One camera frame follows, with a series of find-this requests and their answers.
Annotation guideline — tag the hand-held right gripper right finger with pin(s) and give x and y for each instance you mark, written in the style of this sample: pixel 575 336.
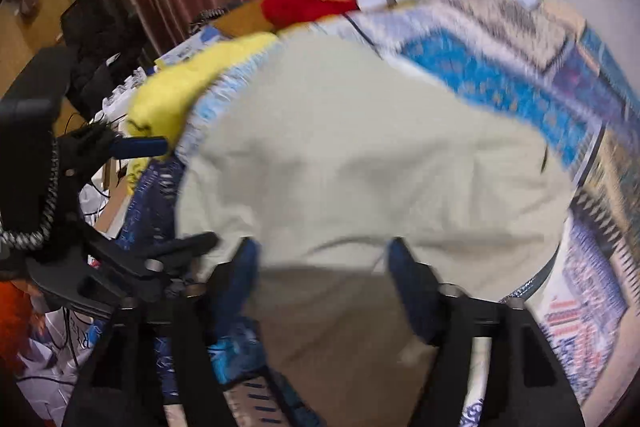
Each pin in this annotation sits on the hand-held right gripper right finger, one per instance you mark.
pixel 410 287

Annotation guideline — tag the white and beige jacket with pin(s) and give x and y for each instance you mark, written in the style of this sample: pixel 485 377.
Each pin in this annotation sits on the white and beige jacket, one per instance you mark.
pixel 350 157

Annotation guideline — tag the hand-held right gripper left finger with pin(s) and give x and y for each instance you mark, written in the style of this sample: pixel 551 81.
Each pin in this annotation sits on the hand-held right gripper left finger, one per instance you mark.
pixel 240 277

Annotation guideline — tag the yellow cloth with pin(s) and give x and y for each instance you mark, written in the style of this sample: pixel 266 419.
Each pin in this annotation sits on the yellow cloth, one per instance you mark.
pixel 185 77

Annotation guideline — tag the blue patchwork quilt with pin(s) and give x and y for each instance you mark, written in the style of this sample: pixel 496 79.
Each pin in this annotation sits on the blue patchwork quilt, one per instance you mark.
pixel 500 77

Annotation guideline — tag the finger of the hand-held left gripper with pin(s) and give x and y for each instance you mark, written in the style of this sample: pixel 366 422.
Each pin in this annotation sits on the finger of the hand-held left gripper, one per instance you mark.
pixel 170 249
pixel 142 147

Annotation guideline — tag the black desk monitor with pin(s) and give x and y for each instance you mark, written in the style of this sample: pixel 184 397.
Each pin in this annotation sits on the black desk monitor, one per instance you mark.
pixel 95 22

